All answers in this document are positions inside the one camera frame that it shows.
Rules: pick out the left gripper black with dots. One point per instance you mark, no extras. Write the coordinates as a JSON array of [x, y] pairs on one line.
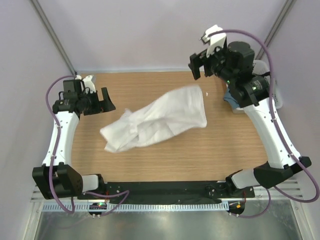
[[99, 101]]

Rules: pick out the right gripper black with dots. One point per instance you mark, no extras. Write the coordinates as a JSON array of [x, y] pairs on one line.
[[203, 64]]

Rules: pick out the white t shirt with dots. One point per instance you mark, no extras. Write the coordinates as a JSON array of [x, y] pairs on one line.
[[173, 113]]

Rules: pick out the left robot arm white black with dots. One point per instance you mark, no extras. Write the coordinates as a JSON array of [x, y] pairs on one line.
[[56, 172]]

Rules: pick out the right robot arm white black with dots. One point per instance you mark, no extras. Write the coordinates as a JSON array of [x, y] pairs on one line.
[[234, 63]]

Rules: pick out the blue grey t shirt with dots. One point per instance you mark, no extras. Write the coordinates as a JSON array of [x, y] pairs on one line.
[[236, 109]]

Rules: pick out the white laundry basket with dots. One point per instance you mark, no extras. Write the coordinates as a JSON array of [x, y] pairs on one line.
[[261, 68]]

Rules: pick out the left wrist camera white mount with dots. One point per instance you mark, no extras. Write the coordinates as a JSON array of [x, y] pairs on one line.
[[87, 83]]

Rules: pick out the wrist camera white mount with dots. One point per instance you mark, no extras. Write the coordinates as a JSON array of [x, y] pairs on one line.
[[87, 83], [213, 41]]

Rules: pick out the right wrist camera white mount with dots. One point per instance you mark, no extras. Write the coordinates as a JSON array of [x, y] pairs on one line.
[[213, 41]]

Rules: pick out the right aluminium corner post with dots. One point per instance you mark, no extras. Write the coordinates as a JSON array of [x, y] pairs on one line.
[[280, 19]]

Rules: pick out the aluminium corner post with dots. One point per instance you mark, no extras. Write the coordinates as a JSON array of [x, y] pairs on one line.
[[52, 34], [280, 19]]

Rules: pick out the white slotted cable duct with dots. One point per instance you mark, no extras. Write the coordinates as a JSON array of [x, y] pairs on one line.
[[126, 208]]

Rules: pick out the left aluminium corner post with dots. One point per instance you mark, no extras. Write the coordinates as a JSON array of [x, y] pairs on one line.
[[52, 34]]

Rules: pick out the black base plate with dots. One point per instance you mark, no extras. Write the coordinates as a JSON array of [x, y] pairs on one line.
[[175, 192]]

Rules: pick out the aluminium frame rail front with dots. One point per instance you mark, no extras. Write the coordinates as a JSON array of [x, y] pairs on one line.
[[290, 187]]

